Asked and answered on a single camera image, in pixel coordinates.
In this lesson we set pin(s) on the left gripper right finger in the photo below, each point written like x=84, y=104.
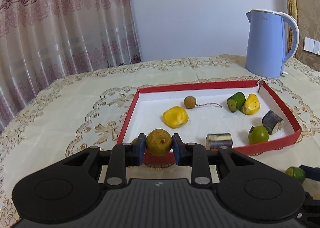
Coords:
x=195, y=156

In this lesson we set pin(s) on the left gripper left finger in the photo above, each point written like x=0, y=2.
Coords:
x=122, y=156

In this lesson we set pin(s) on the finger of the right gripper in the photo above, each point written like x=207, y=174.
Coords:
x=311, y=173

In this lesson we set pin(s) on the green pointed cucumber end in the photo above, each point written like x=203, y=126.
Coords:
x=296, y=173

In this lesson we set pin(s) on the green round persimmon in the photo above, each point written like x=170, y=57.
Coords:
x=135, y=141
x=258, y=134

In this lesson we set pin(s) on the dark eggplant chunk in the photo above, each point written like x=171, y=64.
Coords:
x=214, y=141
x=272, y=122

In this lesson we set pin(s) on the yellow jackfruit piece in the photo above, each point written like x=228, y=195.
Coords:
x=175, y=117

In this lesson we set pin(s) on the brown longan with stem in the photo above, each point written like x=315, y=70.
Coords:
x=190, y=102

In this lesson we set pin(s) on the green cucumber chunk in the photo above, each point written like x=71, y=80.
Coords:
x=236, y=101

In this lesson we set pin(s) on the yellow fruit piece with dots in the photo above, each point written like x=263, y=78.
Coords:
x=251, y=105

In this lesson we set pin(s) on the cream embroidered tablecloth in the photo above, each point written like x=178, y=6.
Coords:
x=81, y=110

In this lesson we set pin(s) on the red shallow cardboard tray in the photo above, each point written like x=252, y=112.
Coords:
x=149, y=104

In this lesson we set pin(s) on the blue electric kettle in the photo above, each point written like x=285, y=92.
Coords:
x=266, y=49

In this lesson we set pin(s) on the pink patterned curtain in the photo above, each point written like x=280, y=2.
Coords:
x=45, y=40

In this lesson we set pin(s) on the gold framed headboard panel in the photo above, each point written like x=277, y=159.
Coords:
x=306, y=12

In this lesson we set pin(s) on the white wall switch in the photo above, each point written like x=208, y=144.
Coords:
x=312, y=46

